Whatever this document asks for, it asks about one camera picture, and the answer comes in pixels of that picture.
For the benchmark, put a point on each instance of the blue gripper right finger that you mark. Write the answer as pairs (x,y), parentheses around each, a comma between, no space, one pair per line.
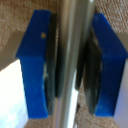
(108,70)

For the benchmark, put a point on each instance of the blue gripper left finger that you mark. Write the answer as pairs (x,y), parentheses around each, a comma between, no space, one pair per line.
(33,66)

